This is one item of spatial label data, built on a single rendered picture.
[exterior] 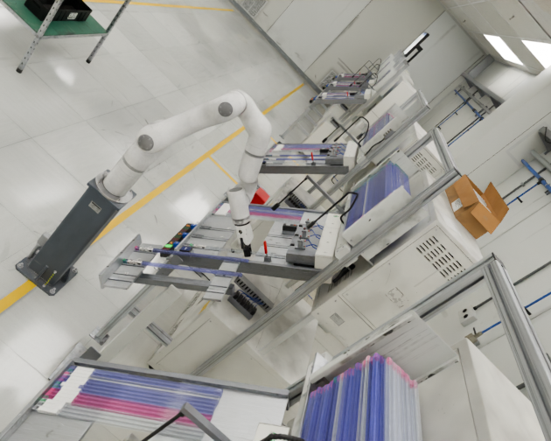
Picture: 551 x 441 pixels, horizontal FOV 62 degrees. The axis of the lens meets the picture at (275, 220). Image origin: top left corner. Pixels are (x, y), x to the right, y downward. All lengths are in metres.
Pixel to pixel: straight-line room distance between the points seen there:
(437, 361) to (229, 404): 0.60
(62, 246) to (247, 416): 1.48
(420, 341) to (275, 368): 1.39
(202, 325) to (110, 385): 0.94
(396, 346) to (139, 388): 0.77
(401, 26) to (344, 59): 1.32
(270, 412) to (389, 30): 9.68
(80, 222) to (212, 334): 0.85
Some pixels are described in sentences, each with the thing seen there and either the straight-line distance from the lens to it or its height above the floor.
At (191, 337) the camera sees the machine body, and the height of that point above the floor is 0.41.
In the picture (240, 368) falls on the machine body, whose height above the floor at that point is 0.47.
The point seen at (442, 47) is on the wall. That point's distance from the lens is 10.64.
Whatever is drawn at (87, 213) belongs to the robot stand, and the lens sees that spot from 2.35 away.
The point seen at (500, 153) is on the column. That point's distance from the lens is 5.21.
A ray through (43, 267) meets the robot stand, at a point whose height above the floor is 0.09.
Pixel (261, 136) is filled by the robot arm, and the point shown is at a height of 1.42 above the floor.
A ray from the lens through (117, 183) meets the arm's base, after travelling 2.22.
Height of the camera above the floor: 2.06
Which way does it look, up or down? 26 degrees down
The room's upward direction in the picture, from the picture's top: 48 degrees clockwise
